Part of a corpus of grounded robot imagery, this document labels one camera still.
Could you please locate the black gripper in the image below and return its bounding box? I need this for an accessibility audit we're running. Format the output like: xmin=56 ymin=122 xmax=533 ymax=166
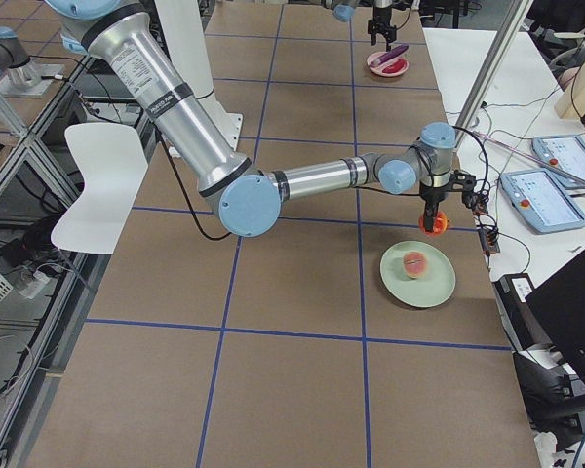
xmin=368 ymin=7 xmax=397 ymax=51
xmin=419 ymin=184 xmax=448 ymax=232

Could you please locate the teach pendant tablet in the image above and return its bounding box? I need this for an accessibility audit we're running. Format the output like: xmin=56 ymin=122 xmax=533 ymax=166
xmin=531 ymin=135 xmax=585 ymax=180
xmin=500 ymin=169 xmax=585 ymax=234

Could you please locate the white chair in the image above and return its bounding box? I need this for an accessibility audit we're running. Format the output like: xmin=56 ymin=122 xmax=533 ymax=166
xmin=51 ymin=122 xmax=148 ymax=254

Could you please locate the purple eggplant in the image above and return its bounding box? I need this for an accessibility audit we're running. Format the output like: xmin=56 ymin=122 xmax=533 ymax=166
xmin=372 ymin=44 xmax=410 ymax=67

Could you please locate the red tomato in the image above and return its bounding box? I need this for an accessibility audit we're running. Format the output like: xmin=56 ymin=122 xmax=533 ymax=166
xmin=418 ymin=211 xmax=450 ymax=236

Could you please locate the near teach pendant tablet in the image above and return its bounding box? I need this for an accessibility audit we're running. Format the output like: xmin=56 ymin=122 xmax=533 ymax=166
xmin=500 ymin=169 xmax=585 ymax=234

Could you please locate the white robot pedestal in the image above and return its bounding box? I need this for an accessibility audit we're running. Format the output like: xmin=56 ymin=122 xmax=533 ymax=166
xmin=155 ymin=0 xmax=243 ymax=149

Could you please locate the pink green peach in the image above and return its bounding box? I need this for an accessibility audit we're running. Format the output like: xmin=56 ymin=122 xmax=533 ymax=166
xmin=402 ymin=251 xmax=429 ymax=279

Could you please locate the red chili pepper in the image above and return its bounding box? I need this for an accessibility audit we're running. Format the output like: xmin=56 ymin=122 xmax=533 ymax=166
xmin=379 ymin=58 xmax=408 ymax=75

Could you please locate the green plate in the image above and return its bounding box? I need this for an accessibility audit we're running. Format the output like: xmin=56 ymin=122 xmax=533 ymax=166
xmin=380 ymin=241 xmax=456 ymax=308

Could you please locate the far teach pendant tablet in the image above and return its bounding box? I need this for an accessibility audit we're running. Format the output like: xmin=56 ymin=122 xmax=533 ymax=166
xmin=531 ymin=135 xmax=585 ymax=180

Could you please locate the pink plate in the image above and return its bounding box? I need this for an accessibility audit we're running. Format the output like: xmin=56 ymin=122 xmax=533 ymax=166
xmin=367 ymin=52 xmax=410 ymax=78

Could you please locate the aluminium frame post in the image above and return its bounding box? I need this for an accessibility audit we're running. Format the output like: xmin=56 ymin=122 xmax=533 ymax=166
xmin=452 ymin=0 xmax=532 ymax=157

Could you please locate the black laptop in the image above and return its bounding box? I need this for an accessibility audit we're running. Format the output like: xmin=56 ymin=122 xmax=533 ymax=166
xmin=526 ymin=249 xmax=585 ymax=383

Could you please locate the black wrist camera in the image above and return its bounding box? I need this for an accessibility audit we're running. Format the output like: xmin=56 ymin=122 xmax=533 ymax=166
xmin=450 ymin=170 xmax=478 ymax=209

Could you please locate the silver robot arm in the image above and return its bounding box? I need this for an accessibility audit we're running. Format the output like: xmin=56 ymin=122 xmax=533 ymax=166
xmin=49 ymin=1 xmax=457 ymax=237
xmin=311 ymin=0 xmax=397 ymax=52

